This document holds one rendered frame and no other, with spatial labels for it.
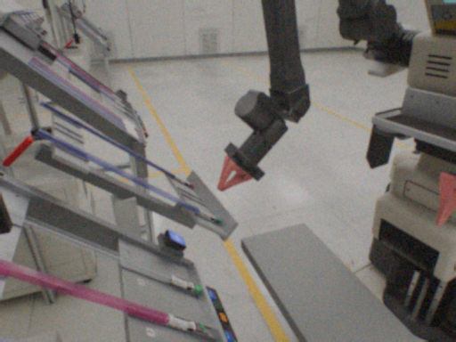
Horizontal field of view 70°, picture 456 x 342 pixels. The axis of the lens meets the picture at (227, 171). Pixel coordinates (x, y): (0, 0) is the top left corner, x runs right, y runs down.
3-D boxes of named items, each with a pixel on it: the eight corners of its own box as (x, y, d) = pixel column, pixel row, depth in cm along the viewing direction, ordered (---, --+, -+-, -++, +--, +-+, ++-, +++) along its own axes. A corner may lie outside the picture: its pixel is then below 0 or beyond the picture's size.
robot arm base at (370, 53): (423, 34, 80) (380, 30, 89) (412, 12, 75) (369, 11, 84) (403, 65, 81) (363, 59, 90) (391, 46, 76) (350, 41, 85)
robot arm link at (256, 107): (313, 102, 70) (286, 96, 76) (285, 69, 62) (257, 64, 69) (282, 150, 70) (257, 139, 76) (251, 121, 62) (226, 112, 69)
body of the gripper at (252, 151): (241, 166, 68) (264, 138, 67) (224, 147, 76) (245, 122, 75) (261, 180, 71) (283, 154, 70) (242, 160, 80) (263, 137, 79)
